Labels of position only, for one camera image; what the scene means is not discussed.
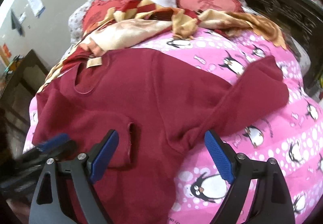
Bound dark red sweater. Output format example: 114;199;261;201
32;48;288;223

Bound dark wooden desk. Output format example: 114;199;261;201
1;50;49;157

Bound pink penguin quilt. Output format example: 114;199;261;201
27;28;322;223

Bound blue hanging cloth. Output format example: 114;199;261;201
10;9;25;37

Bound red and cream blanket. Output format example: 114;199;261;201
37;0;289;93

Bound dark carved wooden headboard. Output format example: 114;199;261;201
246;0;322;96

